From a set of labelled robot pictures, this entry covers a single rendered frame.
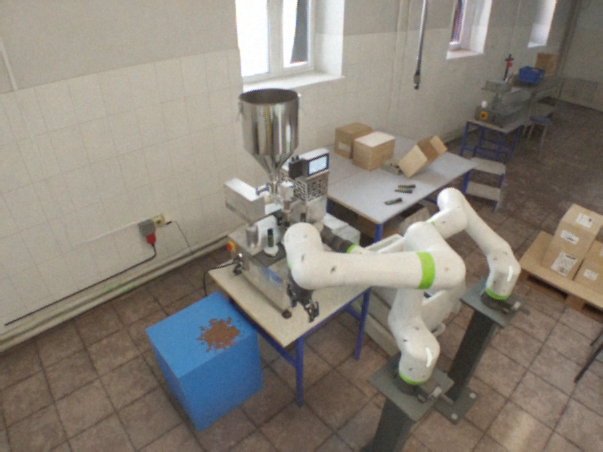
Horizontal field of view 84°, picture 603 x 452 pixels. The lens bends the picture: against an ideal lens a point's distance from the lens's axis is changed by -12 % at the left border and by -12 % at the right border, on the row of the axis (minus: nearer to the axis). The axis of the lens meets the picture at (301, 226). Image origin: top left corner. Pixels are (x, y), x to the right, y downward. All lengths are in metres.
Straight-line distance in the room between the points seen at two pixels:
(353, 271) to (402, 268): 0.15
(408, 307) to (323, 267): 0.57
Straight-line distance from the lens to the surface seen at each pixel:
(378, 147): 3.49
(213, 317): 2.29
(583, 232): 3.68
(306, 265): 0.97
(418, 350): 1.43
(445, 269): 1.14
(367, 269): 1.03
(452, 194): 1.84
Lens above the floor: 2.26
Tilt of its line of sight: 34 degrees down
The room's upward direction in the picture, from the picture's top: straight up
